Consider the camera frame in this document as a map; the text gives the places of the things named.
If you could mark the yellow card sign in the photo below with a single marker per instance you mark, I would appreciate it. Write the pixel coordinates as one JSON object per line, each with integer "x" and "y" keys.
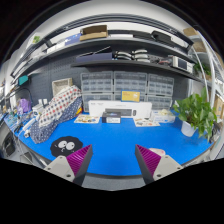
{"x": 130, "y": 96}

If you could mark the black round mouse pad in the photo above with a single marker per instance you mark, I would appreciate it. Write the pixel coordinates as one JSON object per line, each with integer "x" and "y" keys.
{"x": 65, "y": 146}

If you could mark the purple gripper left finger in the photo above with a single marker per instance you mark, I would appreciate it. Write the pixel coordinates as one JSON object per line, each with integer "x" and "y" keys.
{"x": 72, "y": 168}

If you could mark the white box right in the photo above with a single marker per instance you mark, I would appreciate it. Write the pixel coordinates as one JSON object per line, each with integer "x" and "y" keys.
{"x": 163, "y": 116}

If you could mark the right illustrated card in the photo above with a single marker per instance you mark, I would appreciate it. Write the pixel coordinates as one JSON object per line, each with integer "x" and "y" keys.
{"x": 145, "y": 122}

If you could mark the patterned cloth covered object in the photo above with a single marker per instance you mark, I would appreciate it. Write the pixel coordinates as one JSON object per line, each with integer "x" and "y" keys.
{"x": 64, "y": 106}

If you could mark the green potted plant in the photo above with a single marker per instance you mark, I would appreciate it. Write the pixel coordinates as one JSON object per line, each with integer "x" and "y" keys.
{"x": 196, "y": 114}

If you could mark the white device on shelf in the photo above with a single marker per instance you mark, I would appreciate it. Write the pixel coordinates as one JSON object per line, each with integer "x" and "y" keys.
{"x": 182, "y": 64}

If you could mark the white woven basket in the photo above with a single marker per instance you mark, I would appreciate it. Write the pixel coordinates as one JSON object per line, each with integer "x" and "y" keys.
{"x": 58, "y": 85}

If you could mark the pink computer mouse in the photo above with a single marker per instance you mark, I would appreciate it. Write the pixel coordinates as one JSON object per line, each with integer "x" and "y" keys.
{"x": 160, "y": 152}

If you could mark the left illustrated card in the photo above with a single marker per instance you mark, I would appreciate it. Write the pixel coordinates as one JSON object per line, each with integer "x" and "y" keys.
{"x": 87, "y": 119}

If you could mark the long white product box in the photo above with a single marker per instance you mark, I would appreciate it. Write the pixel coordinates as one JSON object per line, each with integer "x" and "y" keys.
{"x": 127, "y": 109}

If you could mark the grey drawer organizer cabinet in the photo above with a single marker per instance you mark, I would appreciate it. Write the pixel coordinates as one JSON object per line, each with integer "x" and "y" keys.
{"x": 108, "y": 85}

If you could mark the illustrated card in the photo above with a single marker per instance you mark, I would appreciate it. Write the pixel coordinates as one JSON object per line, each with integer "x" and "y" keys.
{"x": 145, "y": 122}
{"x": 87, "y": 119}

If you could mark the cardboard box top shelf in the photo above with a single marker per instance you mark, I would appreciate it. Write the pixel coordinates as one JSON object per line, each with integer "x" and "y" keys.
{"x": 94, "y": 32}

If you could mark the blue desk mat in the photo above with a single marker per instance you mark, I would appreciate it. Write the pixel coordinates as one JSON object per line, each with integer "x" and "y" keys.
{"x": 114, "y": 144}

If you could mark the purple bottle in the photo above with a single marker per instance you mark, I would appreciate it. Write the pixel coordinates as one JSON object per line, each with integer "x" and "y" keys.
{"x": 24, "y": 105}

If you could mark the small black box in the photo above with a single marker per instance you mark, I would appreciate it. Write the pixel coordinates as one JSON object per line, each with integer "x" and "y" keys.
{"x": 111, "y": 117}

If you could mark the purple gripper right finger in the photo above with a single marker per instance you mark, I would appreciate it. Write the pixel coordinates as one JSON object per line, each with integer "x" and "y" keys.
{"x": 153, "y": 166}

